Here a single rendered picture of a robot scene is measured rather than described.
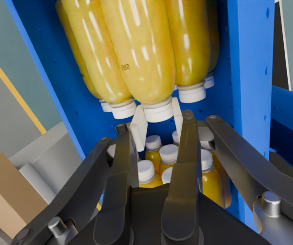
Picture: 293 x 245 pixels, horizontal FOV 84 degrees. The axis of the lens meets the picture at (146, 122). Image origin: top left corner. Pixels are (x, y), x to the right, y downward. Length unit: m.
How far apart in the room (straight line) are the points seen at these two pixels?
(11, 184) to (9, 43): 1.37
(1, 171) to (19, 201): 0.09
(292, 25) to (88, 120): 1.49
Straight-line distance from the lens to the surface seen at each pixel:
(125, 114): 0.24
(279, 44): 1.40
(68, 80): 0.30
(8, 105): 1.98
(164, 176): 0.27
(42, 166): 0.67
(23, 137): 2.07
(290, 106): 0.86
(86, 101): 0.32
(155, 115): 0.20
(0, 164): 0.58
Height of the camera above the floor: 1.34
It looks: 66 degrees down
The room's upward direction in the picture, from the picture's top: 169 degrees counter-clockwise
